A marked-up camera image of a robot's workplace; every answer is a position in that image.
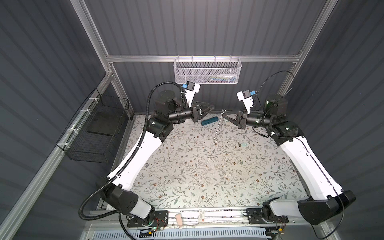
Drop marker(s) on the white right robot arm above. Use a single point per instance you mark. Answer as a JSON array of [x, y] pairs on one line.
[[326, 198]]

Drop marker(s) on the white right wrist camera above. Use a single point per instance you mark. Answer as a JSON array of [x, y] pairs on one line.
[[247, 98]]

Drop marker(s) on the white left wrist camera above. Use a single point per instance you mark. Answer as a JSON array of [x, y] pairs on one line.
[[190, 90]]

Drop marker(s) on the white wire mesh basket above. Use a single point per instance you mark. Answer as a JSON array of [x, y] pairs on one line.
[[207, 71]]

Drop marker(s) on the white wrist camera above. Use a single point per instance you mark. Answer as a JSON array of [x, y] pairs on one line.
[[247, 98], [190, 90]]

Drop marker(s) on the black wire wall basket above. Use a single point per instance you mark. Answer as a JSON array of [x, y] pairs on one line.
[[98, 129]]

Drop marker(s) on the teal stapler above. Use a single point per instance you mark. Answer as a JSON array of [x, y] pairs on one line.
[[209, 121]]

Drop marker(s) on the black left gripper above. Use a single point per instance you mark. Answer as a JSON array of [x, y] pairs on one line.
[[196, 114]]

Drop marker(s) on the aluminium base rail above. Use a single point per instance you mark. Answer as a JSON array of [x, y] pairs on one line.
[[221, 216]]

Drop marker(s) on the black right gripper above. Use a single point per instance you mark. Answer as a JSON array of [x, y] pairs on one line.
[[236, 121]]

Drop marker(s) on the silver metal carabiner key holder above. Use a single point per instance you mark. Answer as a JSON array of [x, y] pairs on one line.
[[221, 121]]

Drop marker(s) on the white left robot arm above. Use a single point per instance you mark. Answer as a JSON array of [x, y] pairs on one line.
[[169, 110]]

